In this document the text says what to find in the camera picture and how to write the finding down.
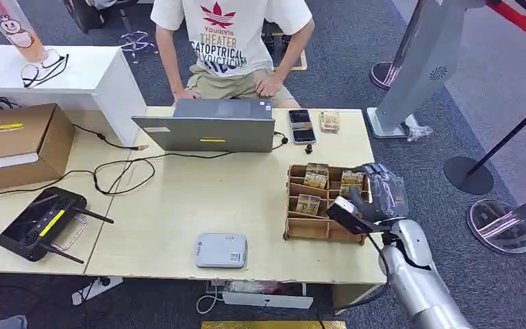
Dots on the black rimmed glasses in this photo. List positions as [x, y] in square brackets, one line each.
[45, 70]

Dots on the long white box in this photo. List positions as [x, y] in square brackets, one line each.
[267, 300]

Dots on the grey laptop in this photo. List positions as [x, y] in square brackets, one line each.
[208, 131]

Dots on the red barrier belt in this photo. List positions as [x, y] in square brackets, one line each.
[524, 22]

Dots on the chrome chair base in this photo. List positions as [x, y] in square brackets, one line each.
[136, 43]

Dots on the yellow framed floor box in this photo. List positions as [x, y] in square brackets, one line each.
[285, 50]

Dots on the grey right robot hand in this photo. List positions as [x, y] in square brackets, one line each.
[381, 200]

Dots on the stanchion with dark round base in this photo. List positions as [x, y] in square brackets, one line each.
[383, 75]

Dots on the cardboard box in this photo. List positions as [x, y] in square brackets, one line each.
[18, 145]

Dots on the white cabinet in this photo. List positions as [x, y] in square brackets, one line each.
[86, 81]

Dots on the stanchion with chrome base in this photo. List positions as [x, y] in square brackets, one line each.
[501, 227]

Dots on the wooden card box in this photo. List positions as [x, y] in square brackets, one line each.
[310, 227]

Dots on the white power strip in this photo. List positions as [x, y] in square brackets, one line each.
[91, 290]

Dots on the cartoon print drink cup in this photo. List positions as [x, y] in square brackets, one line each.
[18, 32]

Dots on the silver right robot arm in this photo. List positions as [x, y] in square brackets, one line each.
[417, 277]

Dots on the flat grey white device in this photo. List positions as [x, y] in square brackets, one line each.
[221, 250]

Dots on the black stanchion with black base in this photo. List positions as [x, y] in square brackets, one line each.
[469, 175]

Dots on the clear plastic bag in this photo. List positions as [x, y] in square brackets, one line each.
[419, 132]

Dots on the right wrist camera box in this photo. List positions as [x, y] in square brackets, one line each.
[347, 217]

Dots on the grey floor stand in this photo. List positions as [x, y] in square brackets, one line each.
[422, 63]

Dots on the black smartphone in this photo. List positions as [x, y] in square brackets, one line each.
[301, 127]

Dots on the black router with antennas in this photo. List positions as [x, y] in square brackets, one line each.
[36, 227]

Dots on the brown printed card stack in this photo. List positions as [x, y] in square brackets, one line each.
[308, 205]
[350, 181]
[316, 176]

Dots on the person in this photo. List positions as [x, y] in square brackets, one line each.
[231, 41]

